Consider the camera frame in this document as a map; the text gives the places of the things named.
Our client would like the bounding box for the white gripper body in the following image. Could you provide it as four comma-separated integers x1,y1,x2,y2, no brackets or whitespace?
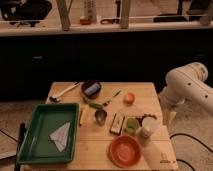
157,87,185,125

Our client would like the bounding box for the orange-red apple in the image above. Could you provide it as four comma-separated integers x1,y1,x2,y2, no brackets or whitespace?
123,93,135,105

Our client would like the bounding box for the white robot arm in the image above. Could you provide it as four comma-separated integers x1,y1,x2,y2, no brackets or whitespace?
158,62,213,125

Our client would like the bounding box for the red bowl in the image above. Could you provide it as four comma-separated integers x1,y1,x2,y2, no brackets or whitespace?
108,135,141,168

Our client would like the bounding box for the dark bowl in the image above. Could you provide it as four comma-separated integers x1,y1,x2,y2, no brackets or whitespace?
81,80,102,99

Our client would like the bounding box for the white cup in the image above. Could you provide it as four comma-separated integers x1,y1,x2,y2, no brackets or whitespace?
142,117,158,135

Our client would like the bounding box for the small white bottle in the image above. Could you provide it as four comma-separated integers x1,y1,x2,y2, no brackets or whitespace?
139,128,151,144

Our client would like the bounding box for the green cup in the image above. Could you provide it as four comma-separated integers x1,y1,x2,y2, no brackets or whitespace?
124,118,140,135

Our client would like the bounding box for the small screwdriver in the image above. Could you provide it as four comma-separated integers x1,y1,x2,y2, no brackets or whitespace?
102,90,121,107

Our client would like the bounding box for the metal measuring cup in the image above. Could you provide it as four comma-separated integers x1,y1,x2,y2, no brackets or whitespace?
95,109,107,126

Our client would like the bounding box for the blue can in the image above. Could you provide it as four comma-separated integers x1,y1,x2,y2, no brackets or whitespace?
84,83,100,96

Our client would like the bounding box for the green pepper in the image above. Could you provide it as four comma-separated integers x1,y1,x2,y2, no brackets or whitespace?
83,97,103,110

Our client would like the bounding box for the red object on floor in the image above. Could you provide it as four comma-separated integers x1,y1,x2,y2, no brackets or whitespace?
79,16,92,25

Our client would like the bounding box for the white folded cloth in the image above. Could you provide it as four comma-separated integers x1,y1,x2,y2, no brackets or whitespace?
49,122,70,152

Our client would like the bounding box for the green plastic tray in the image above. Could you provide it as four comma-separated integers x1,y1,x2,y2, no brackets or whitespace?
17,103,79,164

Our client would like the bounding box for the black office chair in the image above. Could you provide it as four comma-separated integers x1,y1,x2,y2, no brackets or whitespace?
0,0,52,27

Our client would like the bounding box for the black floor cable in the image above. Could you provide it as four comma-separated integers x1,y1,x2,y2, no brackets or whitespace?
169,132,213,171

